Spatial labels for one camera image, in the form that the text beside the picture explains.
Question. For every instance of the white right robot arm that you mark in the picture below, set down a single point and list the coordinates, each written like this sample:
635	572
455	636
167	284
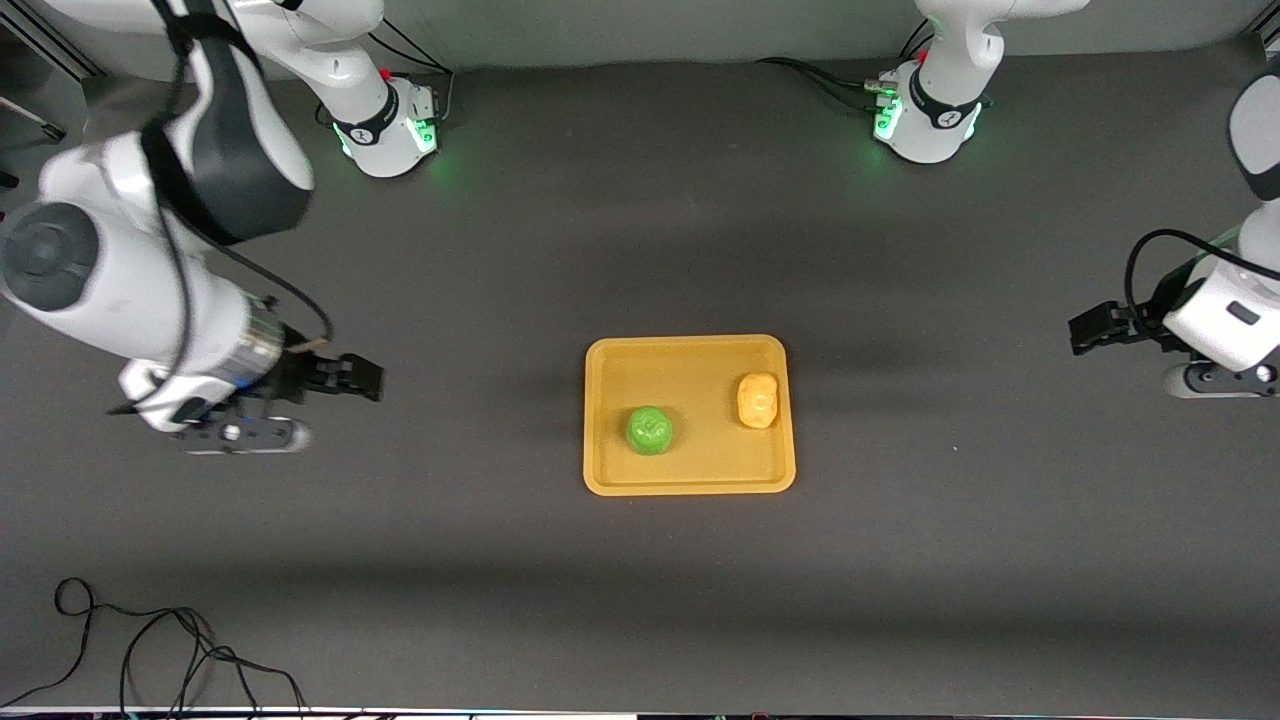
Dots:
110	290

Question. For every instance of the aluminium frame rail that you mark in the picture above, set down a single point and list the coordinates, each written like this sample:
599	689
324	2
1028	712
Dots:
45	42
1272	35

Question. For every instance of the yellow plastic tray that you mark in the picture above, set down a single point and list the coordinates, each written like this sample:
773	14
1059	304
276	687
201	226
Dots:
680	380

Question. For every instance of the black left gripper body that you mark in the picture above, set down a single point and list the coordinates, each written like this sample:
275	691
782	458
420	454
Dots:
1137	322

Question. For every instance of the thin grey rod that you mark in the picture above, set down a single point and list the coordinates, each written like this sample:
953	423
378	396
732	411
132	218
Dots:
35	120

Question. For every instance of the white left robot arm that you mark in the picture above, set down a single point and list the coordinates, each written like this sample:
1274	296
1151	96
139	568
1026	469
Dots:
940	110

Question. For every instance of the green apple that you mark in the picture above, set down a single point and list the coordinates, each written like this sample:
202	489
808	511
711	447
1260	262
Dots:
650	431

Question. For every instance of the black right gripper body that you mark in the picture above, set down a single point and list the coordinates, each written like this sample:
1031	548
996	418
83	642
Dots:
303	374

